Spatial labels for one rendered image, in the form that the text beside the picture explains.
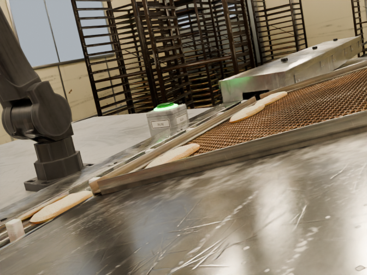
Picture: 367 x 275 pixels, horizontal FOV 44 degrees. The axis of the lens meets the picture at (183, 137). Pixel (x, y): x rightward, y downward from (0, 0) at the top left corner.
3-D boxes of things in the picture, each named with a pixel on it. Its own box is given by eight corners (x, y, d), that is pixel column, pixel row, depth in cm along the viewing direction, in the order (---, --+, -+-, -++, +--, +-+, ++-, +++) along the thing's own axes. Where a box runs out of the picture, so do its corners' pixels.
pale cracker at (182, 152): (182, 151, 55) (178, 143, 55) (207, 144, 53) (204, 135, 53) (135, 179, 47) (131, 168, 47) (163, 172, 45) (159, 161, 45)
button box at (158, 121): (171, 150, 110) (161, 106, 108) (199, 148, 106) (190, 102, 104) (153, 160, 103) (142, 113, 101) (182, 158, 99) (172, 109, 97)
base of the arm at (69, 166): (75, 169, 93) (23, 190, 84) (66, 132, 91) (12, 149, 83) (101, 171, 87) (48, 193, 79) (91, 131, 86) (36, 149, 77)
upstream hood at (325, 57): (324, 57, 224) (322, 39, 222) (362, 51, 214) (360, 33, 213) (223, 108, 119) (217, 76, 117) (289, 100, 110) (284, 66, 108)
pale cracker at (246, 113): (250, 111, 75) (248, 105, 75) (270, 105, 73) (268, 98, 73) (224, 126, 67) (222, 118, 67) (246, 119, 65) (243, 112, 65)
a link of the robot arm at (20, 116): (76, 142, 85) (57, 144, 88) (63, 89, 83) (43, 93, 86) (37, 157, 77) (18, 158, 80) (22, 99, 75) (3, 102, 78)
